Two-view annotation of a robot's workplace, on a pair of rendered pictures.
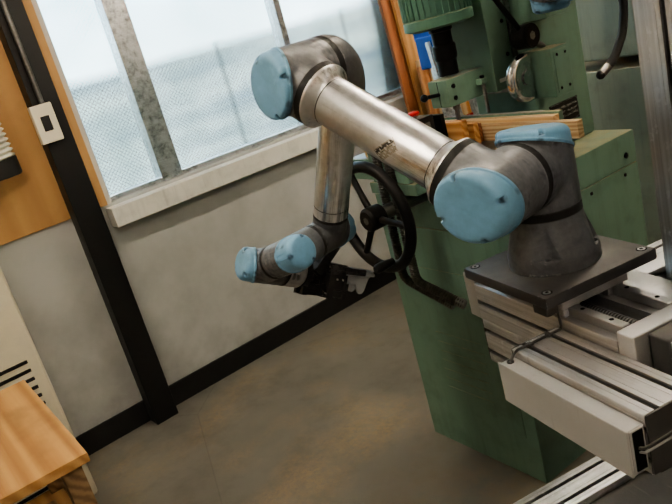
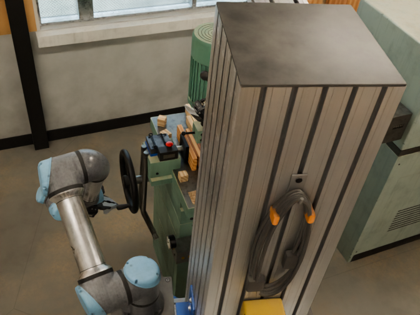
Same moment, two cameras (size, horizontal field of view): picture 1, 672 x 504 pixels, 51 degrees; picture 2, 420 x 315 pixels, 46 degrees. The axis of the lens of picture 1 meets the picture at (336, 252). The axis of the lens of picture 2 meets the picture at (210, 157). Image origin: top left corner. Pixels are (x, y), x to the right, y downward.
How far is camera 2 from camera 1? 1.31 m
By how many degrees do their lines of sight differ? 26
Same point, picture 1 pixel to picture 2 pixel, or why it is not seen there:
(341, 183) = (90, 194)
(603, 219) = not seen: hidden behind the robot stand
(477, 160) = (95, 289)
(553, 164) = (135, 295)
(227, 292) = (100, 92)
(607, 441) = not seen: outside the picture
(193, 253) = (85, 68)
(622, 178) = not seen: hidden behind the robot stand
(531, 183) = (114, 306)
